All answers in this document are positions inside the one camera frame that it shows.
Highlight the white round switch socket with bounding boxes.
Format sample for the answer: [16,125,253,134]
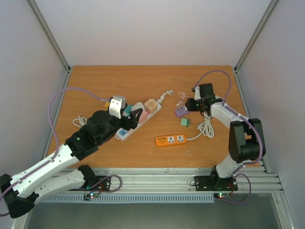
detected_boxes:
[131,102,145,112]

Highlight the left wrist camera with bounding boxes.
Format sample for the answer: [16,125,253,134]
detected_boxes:
[108,95,126,119]

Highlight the pink cube socket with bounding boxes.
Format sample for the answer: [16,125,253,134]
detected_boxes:
[138,110,148,125]

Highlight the aluminium rail frame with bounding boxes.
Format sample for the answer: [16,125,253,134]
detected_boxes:
[26,65,295,229]

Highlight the teal power strip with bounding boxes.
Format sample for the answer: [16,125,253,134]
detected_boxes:
[122,104,133,117]

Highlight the white left power cord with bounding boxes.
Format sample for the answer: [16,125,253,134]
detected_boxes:
[72,115,89,128]

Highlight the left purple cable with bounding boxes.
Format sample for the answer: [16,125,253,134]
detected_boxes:
[0,87,110,217]

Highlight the purple cable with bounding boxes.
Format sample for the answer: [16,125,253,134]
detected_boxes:
[0,87,110,217]
[194,70,265,204]

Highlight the white coiled power cord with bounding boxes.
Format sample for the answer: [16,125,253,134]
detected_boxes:
[185,116,215,141]

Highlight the grey slotted cable duct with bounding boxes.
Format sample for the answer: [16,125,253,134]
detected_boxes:
[43,193,214,204]

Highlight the purple power strip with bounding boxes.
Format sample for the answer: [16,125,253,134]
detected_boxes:
[174,106,189,118]

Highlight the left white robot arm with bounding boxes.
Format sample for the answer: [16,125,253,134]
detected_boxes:
[0,108,143,219]

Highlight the peach cube adapter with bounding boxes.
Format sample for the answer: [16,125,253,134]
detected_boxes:
[144,99,158,115]

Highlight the orange power strip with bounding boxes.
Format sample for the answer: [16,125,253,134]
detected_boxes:
[155,134,187,146]

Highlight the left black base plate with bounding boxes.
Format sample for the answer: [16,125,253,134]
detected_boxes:
[71,176,111,191]

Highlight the white earphone cable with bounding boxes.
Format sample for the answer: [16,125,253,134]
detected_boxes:
[176,91,188,107]

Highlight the long white power strip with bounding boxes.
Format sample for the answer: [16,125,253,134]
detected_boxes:
[115,104,162,141]

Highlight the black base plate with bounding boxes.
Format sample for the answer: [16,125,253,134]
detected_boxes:
[189,176,238,192]
[71,176,111,191]

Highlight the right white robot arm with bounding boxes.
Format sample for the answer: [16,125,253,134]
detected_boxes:
[186,83,265,190]

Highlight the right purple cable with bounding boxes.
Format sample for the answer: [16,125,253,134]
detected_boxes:
[194,70,265,204]

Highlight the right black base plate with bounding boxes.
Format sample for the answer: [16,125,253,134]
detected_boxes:
[189,176,238,192]

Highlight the green small adapter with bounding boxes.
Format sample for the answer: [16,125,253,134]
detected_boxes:
[180,118,192,127]

